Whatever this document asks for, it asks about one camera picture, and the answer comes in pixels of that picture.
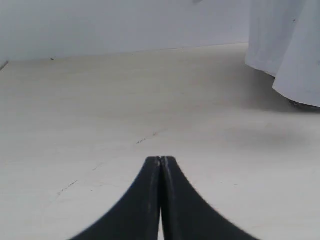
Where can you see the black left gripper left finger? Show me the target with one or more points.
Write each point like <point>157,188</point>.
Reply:
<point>136,215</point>

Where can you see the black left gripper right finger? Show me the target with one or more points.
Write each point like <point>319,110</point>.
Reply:
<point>186,215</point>

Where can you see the white t-shirt red patch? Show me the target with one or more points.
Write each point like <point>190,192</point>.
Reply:
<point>284,42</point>

